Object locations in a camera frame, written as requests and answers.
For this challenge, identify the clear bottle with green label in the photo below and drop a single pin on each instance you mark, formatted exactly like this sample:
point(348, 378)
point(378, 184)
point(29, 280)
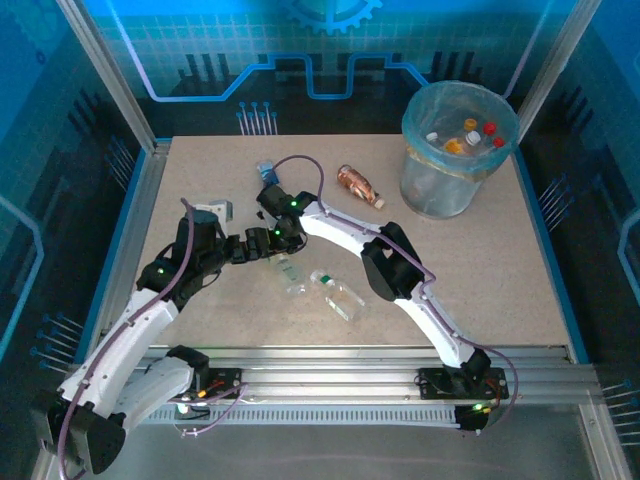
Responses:
point(290, 275)

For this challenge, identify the aluminium front rail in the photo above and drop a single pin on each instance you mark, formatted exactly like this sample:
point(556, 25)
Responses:
point(325, 370)

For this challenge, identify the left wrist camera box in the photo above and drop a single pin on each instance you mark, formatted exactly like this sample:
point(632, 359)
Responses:
point(222, 211)

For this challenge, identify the aluminium left side rail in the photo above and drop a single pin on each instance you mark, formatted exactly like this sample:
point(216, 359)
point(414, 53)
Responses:
point(145, 200)

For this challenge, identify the copper-coloured plastic bottle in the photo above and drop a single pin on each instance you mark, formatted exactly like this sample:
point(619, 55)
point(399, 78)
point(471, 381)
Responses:
point(357, 184)

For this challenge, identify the blue plastic bin liner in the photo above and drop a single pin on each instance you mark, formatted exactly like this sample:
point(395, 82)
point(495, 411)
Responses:
point(415, 150)

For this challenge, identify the clear white-capped bottle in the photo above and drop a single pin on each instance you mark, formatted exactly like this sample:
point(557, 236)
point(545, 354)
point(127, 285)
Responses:
point(433, 137)

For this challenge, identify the clear plastic bin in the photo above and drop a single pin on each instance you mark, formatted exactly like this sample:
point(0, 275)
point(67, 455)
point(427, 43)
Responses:
point(435, 195)

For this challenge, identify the red-capped plastic bottle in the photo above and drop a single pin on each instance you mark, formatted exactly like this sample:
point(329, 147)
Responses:
point(489, 128)
point(498, 142)

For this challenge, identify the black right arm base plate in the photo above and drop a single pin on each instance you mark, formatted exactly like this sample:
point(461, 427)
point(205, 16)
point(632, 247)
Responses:
point(435, 385)

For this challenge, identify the yellow-capped plastic bottle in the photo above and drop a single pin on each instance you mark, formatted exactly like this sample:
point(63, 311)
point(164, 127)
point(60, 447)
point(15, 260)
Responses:
point(452, 146)

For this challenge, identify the aluminium frame post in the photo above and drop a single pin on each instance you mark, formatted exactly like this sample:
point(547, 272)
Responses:
point(122, 80)
point(549, 70)

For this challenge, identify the aluminium rail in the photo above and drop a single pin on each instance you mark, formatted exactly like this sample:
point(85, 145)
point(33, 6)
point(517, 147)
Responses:
point(145, 200)
point(325, 370)

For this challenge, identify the white-capped plastic bottle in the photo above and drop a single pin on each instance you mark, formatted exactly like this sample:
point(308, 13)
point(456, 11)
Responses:
point(472, 138)

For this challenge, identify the aluminium right frame post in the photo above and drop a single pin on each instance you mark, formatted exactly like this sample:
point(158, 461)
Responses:
point(549, 70)

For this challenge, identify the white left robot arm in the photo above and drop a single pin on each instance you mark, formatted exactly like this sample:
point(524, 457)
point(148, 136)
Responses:
point(140, 320)

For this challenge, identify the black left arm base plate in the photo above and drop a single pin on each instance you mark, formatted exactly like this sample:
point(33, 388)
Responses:
point(225, 382)

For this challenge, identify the blue-label bottle with blue cap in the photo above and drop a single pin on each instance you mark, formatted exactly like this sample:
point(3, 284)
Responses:
point(270, 175)

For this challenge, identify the clear bottle with green neckband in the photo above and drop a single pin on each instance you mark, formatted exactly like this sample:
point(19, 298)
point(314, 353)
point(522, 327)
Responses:
point(342, 300)

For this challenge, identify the aluminium left frame post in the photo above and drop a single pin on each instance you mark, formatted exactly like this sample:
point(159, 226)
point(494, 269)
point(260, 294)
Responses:
point(122, 80)

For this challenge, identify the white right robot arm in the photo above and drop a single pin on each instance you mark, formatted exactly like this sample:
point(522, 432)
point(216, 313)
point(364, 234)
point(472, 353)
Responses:
point(340, 230)

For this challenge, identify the orange-capped plastic bottle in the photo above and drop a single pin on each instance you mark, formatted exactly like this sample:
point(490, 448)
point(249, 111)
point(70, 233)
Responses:
point(470, 123)

